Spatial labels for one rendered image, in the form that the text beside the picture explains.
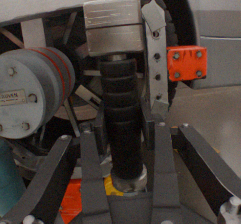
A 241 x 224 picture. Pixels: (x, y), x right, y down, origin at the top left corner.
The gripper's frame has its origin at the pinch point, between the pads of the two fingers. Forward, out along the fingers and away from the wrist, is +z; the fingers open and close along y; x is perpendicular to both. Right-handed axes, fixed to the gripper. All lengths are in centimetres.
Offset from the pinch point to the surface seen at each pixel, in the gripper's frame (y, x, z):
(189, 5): 21.4, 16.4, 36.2
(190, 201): 34, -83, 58
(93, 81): -9.2, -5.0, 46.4
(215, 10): 29.2, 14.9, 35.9
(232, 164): 76, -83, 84
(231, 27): 35, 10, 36
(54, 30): -20, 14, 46
